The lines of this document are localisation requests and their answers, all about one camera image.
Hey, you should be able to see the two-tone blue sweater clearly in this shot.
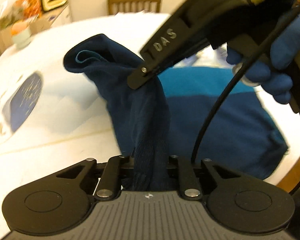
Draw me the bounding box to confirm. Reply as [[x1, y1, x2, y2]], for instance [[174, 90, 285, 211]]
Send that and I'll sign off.
[[63, 33, 290, 191]]

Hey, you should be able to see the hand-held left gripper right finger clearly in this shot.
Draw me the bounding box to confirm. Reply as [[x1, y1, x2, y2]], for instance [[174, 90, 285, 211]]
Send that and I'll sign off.
[[169, 155, 242, 200]]

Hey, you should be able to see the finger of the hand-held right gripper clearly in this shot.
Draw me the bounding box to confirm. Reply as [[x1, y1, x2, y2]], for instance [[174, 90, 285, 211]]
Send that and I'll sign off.
[[127, 39, 213, 90]]

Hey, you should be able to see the white printed tablecloth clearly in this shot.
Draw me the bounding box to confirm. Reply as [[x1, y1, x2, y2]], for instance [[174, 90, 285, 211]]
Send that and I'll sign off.
[[0, 12, 300, 230]]

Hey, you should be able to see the white sideboard cabinet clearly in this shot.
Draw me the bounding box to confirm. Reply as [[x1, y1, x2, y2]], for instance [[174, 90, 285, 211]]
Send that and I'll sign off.
[[47, 2, 73, 28]]

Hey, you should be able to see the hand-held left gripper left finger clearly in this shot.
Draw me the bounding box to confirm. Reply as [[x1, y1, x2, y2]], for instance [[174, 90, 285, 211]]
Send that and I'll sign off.
[[56, 156, 135, 200]]

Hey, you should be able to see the wooden slat-back chair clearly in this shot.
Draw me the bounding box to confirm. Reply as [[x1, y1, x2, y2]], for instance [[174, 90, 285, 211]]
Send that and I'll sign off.
[[107, 0, 163, 15]]

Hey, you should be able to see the green cup with orange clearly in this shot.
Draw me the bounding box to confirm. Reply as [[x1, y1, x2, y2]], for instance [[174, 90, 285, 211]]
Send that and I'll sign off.
[[11, 22, 32, 50]]

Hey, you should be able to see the yellow retro radio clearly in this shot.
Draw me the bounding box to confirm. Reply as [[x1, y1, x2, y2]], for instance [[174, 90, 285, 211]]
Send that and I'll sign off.
[[41, 0, 69, 12]]

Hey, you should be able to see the person's right hand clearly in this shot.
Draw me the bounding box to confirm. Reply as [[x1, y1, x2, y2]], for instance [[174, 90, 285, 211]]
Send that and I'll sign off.
[[226, 13, 300, 104]]

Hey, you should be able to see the black cable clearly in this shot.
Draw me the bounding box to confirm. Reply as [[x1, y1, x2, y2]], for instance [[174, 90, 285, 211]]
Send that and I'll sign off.
[[191, 4, 300, 162]]

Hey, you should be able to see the orange patterned snack bag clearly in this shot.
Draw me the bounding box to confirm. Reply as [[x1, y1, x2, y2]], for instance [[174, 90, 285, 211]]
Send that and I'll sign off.
[[19, 0, 42, 18]]

